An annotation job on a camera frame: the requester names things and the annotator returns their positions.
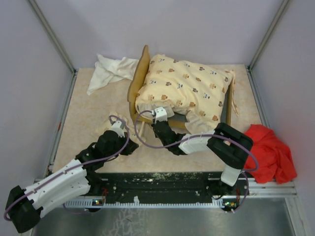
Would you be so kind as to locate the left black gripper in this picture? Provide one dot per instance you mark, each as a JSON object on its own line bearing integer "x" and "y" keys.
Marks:
{"x": 130, "y": 148}

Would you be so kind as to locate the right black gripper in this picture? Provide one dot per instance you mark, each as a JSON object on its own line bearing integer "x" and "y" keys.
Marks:
{"x": 166, "y": 122}

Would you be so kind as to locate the wooden pet bed frame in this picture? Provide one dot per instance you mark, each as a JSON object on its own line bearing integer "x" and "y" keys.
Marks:
{"x": 178, "y": 121}

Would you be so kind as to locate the cream animal print cushion cover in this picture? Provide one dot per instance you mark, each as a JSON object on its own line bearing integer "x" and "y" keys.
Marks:
{"x": 194, "y": 90}

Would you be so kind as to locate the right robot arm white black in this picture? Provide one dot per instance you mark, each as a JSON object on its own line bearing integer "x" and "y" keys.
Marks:
{"x": 228, "y": 144}

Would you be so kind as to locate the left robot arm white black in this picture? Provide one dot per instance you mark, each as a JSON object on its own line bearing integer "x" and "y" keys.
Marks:
{"x": 26, "y": 206}

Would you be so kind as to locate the small cream print pillow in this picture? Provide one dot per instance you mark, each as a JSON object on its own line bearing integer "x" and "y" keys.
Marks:
{"x": 113, "y": 139}

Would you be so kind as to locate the white cloth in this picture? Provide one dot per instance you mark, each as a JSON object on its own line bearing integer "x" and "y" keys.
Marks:
{"x": 111, "y": 70}

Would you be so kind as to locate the red cloth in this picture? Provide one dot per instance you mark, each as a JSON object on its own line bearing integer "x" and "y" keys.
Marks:
{"x": 273, "y": 156}

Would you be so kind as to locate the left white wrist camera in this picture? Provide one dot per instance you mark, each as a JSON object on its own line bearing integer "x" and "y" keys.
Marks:
{"x": 118, "y": 128}

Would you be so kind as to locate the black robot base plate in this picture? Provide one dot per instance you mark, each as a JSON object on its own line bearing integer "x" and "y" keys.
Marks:
{"x": 164, "y": 188}

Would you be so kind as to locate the right aluminium frame post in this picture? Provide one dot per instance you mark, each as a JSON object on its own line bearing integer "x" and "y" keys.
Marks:
{"x": 274, "y": 23}

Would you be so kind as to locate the aluminium frame post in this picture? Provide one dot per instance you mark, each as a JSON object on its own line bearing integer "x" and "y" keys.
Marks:
{"x": 51, "y": 35}
{"x": 274, "y": 23}

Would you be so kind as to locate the left aluminium frame post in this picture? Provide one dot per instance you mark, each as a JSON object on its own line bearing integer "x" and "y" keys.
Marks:
{"x": 51, "y": 35}

